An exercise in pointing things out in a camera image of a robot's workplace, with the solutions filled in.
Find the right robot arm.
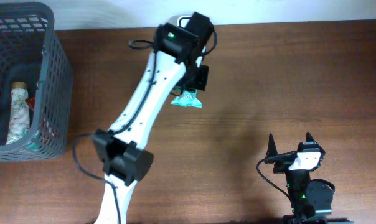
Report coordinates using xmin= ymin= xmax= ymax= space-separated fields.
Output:
xmin=256 ymin=132 xmax=352 ymax=224

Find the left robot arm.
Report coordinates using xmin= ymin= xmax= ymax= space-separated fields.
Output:
xmin=92 ymin=12 xmax=217 ymax=223

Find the white floral cream tube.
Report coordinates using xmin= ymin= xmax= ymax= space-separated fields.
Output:
xmin=6 ymin=82 xmax=30 ymax=144

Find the teal snack packet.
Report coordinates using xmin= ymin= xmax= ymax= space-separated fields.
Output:
xmin=171 ymin=90 xmax=202 ymax=108

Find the white barcode scanner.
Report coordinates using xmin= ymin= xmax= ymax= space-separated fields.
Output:
xmin=176 ymin=15 xmax=192 ymax=28

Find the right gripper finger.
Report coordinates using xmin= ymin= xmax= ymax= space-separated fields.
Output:
xmin=266 ymin=133 xmax=278 ymax=157
xmin=306 ymin=132 xmax=316 ymax=142

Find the orange red snack bar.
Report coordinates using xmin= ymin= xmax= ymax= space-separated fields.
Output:
xmin=25 ymin=97 xmax=35 ymax=111

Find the grey plastic mesh basket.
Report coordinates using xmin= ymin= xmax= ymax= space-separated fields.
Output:
xmin=0 ymin=2 xmax=73 ymax=161

